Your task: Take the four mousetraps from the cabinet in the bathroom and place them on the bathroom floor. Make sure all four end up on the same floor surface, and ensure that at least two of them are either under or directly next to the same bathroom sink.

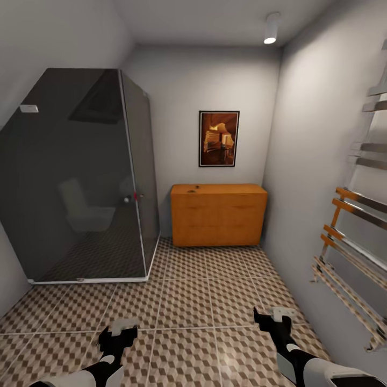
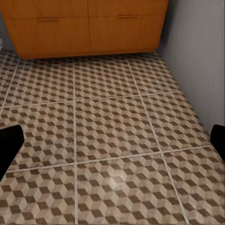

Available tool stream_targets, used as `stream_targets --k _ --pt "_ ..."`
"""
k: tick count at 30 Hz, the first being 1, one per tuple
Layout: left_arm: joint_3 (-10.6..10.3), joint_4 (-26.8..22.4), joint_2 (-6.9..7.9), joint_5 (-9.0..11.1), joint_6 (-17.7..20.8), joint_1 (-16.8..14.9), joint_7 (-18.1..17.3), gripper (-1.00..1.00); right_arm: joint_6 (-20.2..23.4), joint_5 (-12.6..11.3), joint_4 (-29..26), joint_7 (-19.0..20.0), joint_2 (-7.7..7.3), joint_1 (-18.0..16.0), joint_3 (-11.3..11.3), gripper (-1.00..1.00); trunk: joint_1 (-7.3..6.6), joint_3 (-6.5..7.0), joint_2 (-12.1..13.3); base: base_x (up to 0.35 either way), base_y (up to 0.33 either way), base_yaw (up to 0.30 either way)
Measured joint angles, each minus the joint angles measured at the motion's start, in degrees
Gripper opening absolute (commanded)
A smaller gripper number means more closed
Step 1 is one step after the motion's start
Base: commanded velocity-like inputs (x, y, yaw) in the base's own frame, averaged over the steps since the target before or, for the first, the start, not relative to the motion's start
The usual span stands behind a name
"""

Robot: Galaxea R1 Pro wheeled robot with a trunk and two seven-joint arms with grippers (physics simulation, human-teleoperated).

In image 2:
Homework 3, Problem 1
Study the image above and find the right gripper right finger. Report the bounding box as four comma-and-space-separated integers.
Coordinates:
210, 124, 225, 162

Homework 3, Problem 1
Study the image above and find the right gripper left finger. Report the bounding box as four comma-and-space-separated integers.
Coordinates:
0, 125, 24, 181

